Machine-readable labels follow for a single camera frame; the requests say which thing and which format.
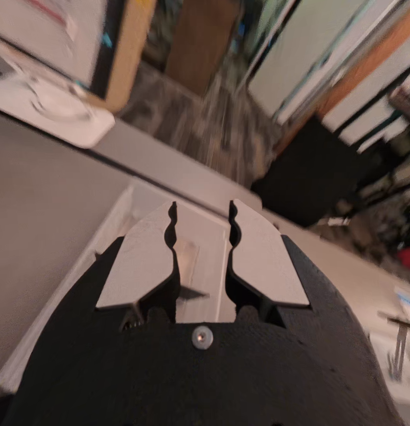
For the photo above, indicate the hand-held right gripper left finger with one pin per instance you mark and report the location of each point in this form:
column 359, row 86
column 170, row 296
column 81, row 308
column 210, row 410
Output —
column 138, row 266

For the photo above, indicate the tall brown cardboard box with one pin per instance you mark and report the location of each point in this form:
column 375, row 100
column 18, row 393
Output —
column 201, row 50

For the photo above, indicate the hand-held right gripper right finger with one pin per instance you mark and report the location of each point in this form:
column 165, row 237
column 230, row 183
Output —
column 268, row 263

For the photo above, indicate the clear plastic storage box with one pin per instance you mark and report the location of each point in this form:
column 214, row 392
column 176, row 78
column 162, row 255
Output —
column 205, row 233

